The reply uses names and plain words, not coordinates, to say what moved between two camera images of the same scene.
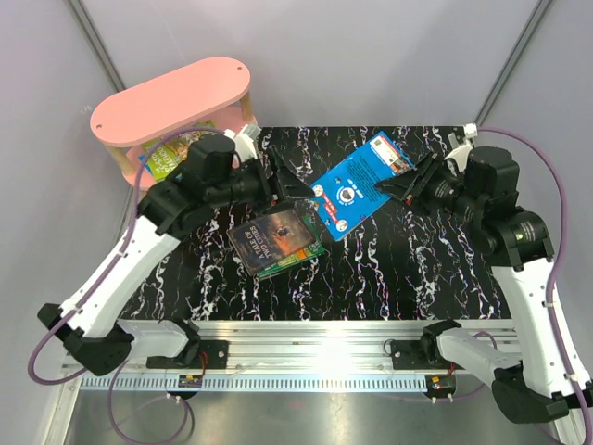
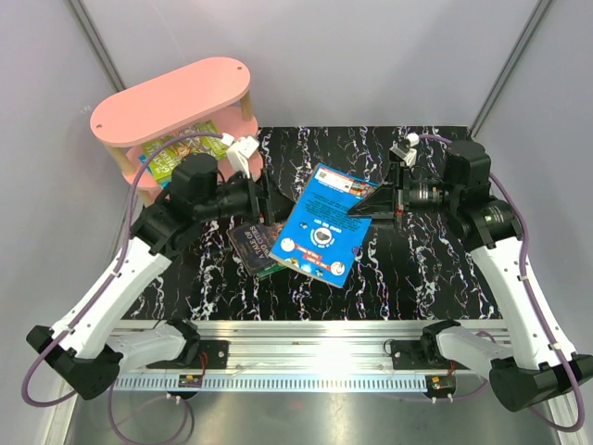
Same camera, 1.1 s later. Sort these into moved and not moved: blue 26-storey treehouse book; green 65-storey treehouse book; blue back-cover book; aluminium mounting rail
Moved: blue back-cover book
Not moved: blue 26-storey treehouse book; green 65-storey treehouse book; aluminium mounting rail
